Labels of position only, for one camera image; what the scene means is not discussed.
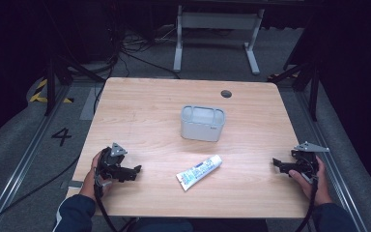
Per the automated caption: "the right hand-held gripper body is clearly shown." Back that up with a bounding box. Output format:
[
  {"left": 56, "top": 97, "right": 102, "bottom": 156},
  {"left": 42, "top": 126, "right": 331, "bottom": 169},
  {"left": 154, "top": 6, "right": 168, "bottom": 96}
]
[{"left": 289, "top": 140, "right": 330, "bottom": 186}]

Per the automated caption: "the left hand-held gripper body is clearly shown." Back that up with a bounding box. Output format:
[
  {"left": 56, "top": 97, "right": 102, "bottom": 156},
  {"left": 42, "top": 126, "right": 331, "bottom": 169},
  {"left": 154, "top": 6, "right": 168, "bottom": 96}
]
[{"left": 97, "top": 142, "right": 133, "bottom": 184}]

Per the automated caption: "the white and blue toothpaste tube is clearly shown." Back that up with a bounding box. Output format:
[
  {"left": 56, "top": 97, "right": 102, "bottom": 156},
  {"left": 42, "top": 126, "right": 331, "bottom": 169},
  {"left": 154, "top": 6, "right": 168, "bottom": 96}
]
[{"left": 175, "top": 154, "right": 223, "bottom": 192}]

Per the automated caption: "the grey plastic holder box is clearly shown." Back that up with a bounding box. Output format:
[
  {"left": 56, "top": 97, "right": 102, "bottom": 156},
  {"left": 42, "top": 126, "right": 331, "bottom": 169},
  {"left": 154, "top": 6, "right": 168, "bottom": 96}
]
[{"left": 180, "top": 104, "right": 227, "bottom": 143}]

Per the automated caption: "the person's left hand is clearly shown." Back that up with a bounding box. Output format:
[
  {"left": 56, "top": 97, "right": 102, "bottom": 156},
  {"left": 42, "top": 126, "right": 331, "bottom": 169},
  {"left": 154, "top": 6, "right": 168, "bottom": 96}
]
[{"left": 78, "top": 151, "right": 114, "bottom": 203}]

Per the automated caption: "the person's right hand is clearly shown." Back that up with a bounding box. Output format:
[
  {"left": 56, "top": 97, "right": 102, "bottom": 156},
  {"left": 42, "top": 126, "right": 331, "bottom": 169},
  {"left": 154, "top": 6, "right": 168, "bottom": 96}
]
[{"left": 288, "top": 156, "right": 333, "bottom": 207}]

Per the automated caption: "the black tripod stand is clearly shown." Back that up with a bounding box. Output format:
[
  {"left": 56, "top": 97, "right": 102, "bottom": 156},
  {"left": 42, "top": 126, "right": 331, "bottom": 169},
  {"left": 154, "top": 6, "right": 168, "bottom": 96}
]
[
  {"left": 43, "top": 53, "right": 106, "bottom": 117},
  {"left": 267, "top": 59, "right": 321, "bottom": 123}
]

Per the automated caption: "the yellow and black floor tape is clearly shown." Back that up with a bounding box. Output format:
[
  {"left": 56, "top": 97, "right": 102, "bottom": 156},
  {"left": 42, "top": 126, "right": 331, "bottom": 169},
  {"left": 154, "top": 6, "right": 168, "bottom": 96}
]
[{"left": 28, "top": 78, "right": 75, "bottom": 104}]

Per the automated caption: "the grey metal stand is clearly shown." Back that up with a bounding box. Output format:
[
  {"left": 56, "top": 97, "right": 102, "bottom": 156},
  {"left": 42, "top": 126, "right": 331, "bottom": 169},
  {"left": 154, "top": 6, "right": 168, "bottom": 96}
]
[{"left": 172, "top": 4, "right": 266, "bottom": 76}]

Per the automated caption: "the metal floor rail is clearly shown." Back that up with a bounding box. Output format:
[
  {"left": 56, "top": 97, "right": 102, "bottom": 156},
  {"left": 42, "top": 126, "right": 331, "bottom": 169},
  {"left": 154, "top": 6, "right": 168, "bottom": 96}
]
[
  {"left": 294, "top": 90, "right": 370, "bottom": 232},
  {"left": 0, "top": 84, "right": 72, "bottom": 232}
]

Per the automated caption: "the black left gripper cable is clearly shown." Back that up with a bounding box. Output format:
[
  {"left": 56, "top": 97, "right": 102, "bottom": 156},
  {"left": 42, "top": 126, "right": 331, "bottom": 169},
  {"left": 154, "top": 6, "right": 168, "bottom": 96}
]
[{"left": 93, "top": 175, "right": 121, "bottom": 232}]

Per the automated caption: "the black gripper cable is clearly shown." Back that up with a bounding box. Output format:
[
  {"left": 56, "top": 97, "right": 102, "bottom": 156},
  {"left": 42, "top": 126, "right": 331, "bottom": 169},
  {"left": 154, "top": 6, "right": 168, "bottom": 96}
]
[
  {"left": 294, "top": 176, "right": 319, "bottom": 232},
  {"left": 93, "top": 175, "right": 121, "bottom": 232}
]

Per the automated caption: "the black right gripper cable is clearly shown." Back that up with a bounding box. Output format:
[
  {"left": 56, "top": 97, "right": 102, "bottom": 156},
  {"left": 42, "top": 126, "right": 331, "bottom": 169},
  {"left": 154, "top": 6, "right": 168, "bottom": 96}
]
[{"left": 294, "top": 176, "right": 319, "bottom": 232}]

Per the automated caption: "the black floor cable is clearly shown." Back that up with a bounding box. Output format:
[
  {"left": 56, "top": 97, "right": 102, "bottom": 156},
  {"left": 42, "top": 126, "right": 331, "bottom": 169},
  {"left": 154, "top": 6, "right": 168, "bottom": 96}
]
[{"left": 0, "top": 154, "right": 82, "bottom": 232}]

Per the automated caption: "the bundle of black floor cables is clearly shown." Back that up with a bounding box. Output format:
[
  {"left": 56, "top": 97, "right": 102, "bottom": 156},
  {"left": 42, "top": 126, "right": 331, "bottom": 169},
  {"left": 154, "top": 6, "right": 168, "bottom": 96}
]
[{"left": 91, "top": 25, "right": 182, "bottom": 114}]

